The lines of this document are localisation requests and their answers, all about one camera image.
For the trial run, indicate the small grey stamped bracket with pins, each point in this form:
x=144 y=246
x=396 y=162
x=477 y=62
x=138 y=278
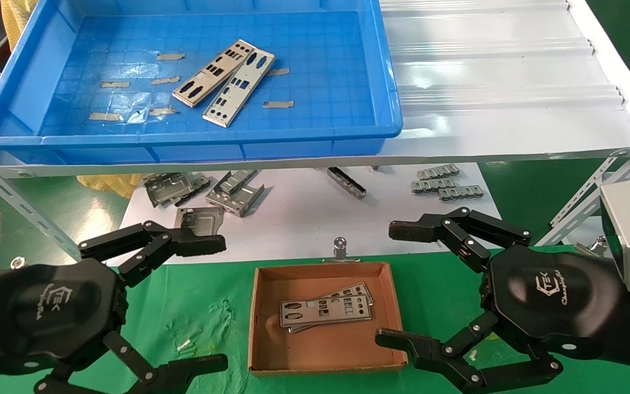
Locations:
x=200 y=186

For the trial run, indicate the yellow mesh bag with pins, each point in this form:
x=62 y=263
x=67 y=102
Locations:
x=17 y=22

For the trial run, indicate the small grey slotted part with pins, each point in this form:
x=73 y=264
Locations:
x=237 y=179

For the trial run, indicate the narrow grey metal strip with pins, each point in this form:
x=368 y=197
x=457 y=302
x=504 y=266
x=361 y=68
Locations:
x=346 y=183

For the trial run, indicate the silver IO shield plate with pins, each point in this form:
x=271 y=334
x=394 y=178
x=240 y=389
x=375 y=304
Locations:
x=238 y=90
x=356 y=288
x=326 y=312

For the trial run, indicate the white ribbed shelf board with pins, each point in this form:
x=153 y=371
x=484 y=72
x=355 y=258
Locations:
x=512 y=82

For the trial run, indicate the brown cardboard box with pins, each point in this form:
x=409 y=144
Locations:
x=326 y=350

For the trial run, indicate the green table cloth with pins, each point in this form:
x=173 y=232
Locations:
x=200 y=312

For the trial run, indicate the perforated steel rack post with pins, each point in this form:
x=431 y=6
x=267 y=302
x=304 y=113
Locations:
x=19 y=205

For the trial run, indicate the white flat shelf board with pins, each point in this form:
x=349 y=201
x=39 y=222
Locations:
x=304 y=224

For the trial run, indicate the perforated steel rack brace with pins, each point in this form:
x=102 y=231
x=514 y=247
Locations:
x=569 y=203

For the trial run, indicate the grey folded metal plate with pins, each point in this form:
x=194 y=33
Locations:
x=238 y=203

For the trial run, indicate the grey tape strip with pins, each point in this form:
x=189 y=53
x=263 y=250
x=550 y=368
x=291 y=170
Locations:
x=278 y=104
x=162 y=111
x=170 y=56
x=279 y=71

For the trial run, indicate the small grey comb-shaped part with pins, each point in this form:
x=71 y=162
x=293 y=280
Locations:
x=460 y=193
x=438 y=172
x=432 y=185

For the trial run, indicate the small white scrap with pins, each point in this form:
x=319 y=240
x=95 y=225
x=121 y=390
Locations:
x=473 y=354
x=184 y=345

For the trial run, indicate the gold-tinted IO shield plate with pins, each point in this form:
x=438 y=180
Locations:
x=205 y=76

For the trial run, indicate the flat grey rectangular frame plate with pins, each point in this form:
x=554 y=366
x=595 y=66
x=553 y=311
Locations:
x=200 y=219

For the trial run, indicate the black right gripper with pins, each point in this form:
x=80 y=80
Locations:
x=550 y=301

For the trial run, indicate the blue plastic tray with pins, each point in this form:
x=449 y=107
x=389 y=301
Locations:
x=320 y=54

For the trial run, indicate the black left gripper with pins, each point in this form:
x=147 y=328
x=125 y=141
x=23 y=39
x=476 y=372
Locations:
x=52 y=314

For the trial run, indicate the large grey stamped bracket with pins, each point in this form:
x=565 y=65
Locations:
x=164 y=189

